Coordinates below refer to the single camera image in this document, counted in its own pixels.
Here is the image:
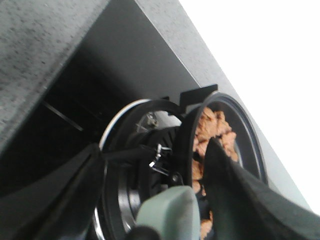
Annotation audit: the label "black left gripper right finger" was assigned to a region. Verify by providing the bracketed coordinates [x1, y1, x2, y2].
[203, 137, 320, 240]

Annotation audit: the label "left black pan support grate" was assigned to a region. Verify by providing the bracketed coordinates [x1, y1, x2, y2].
[93, 84, 218, 240]

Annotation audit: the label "black frying pan green handle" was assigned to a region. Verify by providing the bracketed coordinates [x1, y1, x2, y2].
[126, 92, 268, 240]

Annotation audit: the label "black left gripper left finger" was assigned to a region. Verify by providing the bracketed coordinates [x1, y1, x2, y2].
[0, 144, 105, 240]

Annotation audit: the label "black glass gas hob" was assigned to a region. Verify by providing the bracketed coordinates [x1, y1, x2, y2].
[0, 0, 199, 196]

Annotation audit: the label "brown meat pieces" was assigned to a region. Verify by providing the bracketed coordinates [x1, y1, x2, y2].
[191, 107, 239, 240]

